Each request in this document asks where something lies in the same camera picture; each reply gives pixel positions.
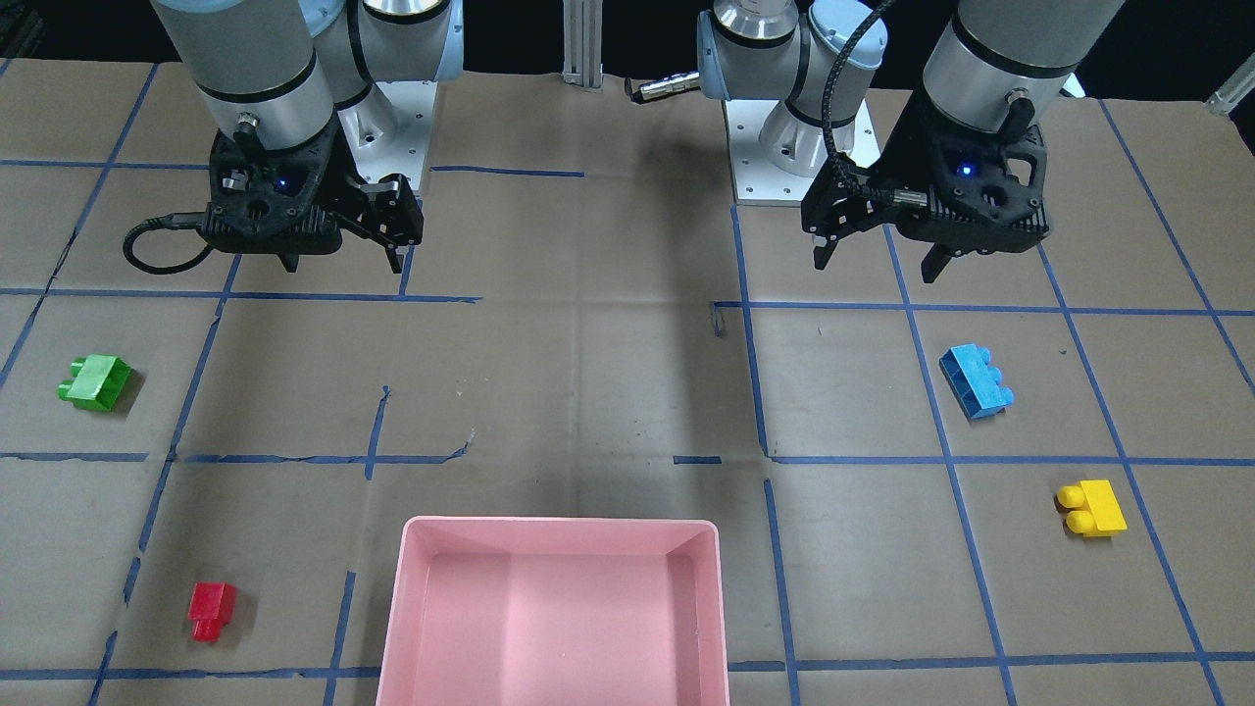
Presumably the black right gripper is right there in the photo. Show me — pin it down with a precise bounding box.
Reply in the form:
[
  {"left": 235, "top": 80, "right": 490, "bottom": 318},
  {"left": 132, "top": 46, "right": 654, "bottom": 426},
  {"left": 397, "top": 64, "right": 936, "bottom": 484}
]
[{"left": 200, "top": 129, "right": 425, "bottom": 276}]

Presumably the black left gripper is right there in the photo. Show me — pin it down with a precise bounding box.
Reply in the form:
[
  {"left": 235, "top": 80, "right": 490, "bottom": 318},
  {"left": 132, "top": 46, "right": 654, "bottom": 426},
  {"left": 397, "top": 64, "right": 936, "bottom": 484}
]
[{"left": 801, "top": 93, "right": 1052, "bottom": 283}]

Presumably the blue toy block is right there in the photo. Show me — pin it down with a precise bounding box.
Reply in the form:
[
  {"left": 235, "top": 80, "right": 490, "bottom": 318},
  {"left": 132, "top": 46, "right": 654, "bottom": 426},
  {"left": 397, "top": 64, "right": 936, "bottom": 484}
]
[{"left": 937, "top": 344, "right": 1017, "bottom": 420}]

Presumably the green toy block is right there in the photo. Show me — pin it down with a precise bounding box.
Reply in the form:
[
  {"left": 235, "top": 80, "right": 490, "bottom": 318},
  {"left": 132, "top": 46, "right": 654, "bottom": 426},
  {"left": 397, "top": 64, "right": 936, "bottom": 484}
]
[{"left": 56, "top": 354, "right": 131, "bottom": 413}]

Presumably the yellow toy block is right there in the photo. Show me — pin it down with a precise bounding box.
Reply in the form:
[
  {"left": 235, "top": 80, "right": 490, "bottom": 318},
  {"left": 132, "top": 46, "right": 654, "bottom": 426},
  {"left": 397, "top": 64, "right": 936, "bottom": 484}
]
[{"left": 1054, "top": 479, "right": 1127, "bottom": 539}]

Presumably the red toy block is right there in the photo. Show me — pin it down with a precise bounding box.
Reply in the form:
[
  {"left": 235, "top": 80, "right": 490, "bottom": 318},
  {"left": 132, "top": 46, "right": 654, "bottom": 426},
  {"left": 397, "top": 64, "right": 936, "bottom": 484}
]
[{"left": 184, "top": 581, "right": 237, "bottom": 643}]

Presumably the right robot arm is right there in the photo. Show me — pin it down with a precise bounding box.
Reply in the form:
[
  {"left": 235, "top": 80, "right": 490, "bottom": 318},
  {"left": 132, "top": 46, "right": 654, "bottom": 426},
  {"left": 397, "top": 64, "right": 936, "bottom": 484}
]
[{"left": 123, "top": 1, "right": 466, "bottom": 276}]

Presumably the pink plastic box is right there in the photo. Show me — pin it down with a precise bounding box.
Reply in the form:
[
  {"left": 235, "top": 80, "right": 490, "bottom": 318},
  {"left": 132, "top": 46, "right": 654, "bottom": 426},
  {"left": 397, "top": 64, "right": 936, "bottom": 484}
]
[{"left": 377, "top": 517, "right": 730, "bottom": 705}]

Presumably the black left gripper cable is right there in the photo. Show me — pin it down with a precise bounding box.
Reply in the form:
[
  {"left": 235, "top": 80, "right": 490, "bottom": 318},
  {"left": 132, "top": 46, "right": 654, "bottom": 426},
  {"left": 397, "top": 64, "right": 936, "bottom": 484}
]
[{"left": 823, "top": 0, "right": 927, "bottom": 207}]

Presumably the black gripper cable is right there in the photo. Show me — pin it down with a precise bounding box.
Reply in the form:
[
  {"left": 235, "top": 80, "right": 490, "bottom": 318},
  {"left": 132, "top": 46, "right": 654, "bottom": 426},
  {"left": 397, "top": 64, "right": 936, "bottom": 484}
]
[
  {"left": 823, "top": 0, "right": 927, "bottom": 207},
  {"left": 123, "top": 213, "right": 215, "bottom": 275}
]

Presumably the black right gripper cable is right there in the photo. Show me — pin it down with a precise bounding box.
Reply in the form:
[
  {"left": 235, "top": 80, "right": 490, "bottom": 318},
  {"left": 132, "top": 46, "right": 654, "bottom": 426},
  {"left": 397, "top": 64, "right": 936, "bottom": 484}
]
[{"left": 123, "top": 213, "right": 215, "bottom": 275}]

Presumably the aluminium frame post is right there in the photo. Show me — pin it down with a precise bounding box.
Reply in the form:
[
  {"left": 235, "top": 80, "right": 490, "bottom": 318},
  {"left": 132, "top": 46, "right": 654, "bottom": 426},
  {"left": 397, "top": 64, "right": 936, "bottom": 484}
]
[{"left": 561, "top": 0, "right": 604, "bottom": 92}]

